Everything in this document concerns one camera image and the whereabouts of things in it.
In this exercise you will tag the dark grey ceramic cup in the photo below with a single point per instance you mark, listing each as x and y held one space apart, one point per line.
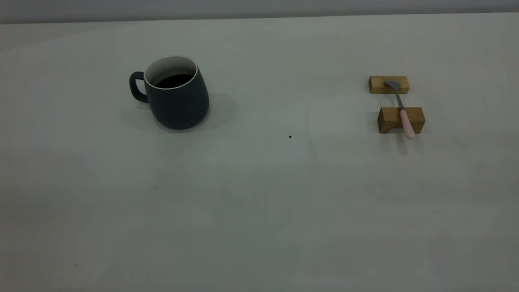
178 105

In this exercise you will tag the dark coffee liquid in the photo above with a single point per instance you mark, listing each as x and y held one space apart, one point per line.
175 80

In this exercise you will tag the arched wooden block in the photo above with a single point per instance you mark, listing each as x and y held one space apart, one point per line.
389 117

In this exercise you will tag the flat rectangular wooden block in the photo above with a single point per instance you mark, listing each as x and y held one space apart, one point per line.
379 84

